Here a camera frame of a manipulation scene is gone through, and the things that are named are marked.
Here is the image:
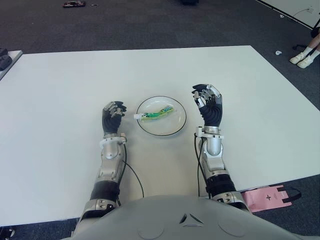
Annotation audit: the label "seated person white sneakers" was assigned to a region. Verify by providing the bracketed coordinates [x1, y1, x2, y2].
[289, 33, 320, 68]

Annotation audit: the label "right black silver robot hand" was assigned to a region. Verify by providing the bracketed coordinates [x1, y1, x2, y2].
[191, 83, 224, 127]

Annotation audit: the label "grey robot torso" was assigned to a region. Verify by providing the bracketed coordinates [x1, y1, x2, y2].
[72, 194, 313, 240]

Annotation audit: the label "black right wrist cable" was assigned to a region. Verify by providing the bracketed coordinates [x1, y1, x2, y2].
[196, 133, 211, 199]

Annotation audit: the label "green white toothpaste tube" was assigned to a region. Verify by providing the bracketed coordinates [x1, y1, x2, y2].
[132, 105, 176, 122]

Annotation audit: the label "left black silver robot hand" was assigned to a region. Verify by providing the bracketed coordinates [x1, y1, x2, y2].
[101, 100, 128, 136]

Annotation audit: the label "black controller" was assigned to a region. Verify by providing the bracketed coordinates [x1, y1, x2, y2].
[0, 55, 13, 71]

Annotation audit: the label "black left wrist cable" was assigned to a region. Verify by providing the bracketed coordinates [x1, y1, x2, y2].
[117, 143, 145, 206]

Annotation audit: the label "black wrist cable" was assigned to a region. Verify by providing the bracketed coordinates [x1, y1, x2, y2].
[117, 143, 145, 206]
[196, 133, 211, 199]

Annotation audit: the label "white side table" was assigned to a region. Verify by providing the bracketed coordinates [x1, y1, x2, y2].
[0, 49, 24, 81]

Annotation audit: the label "white plate black rim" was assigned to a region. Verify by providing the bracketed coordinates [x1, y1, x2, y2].
[136, 96, 187, 137]

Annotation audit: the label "dark object on floor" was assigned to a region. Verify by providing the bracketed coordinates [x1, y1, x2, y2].
[62, 0, 86, 8]

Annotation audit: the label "pink paper bag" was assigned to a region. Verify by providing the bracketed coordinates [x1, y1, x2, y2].
[240, 184, 302, 213]

